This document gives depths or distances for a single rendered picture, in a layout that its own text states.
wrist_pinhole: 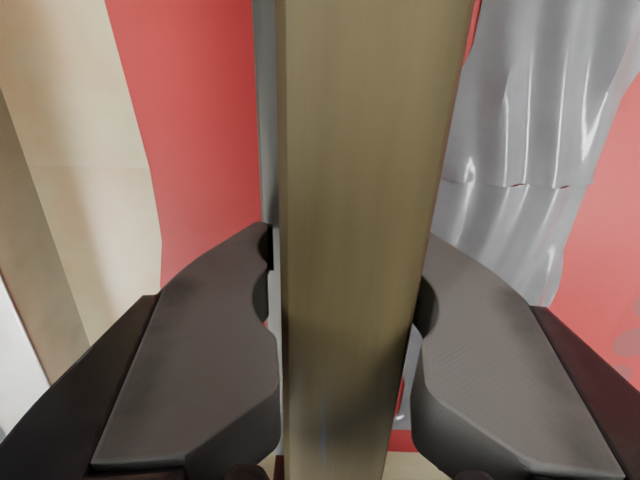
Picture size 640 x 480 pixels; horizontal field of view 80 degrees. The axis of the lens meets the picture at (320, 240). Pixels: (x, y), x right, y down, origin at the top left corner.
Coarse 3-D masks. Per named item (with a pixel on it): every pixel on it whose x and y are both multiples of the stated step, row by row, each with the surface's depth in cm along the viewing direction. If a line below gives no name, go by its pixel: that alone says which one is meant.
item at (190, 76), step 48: (144, 0) 14; (192, 0) 14; (240, 0) 14; (480, 0) 14; (144, 48) 15; (192, 48) 15; (240, 48) 15; (144, 96) 16; (192, 96) 16; (240, 96) 16; (624, 96) 16; (144, 144) 17; (192, 144) 17; (240, 144) 17; (624, 144) 17
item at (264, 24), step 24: (264, 0) 11; (264, 24) 11; (264, 48) 11; (264, 72) 12; (264, 96) 12; (264, 120) 12; (264, 144) 13; (264, 168) 13; (264, 192) 14; (264, 216) 14
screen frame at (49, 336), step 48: (0, 96) 16; (0, 144) 16; (0, 192) 16; (0, 240) 16; (48, 240) 19; (0, 288) 16; (48, 288) 19; (0, 336) 18; (48, 336) 19; (0, 384) 19; (48, 384) 19
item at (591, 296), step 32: (160, 192) 18; (192, 192) 18; (224, 192) 18; (256, 192) 18; (608, 192) 18; (160, 224) 19; (192, 224) 19; (224, 224) 19; (576, 224) 19; (608, 224) 19; (192, 256) 20; (576, 256) 19; (608, 256) 19; (160, 288) 21; (576, 288) 20; (608, 288) 20; (576, 320) 22; (608, 320) 21
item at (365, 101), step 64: (320, 0) 5; (384, 0) 5; (448, 0) 5; (320, 64) 6; (384, 64) 6; (448, 64) 6; (320, 128) 6; (384, 128) 6; (448, 128) 6; (320, 192) 7; (384, 192) 7; (320, 256) 7; (384, 256) 7; (320, 320) 8; (384, 320) 8; (320, 384) 9; (384, 384) 9; (320, 448) 10; (384, 448) 10
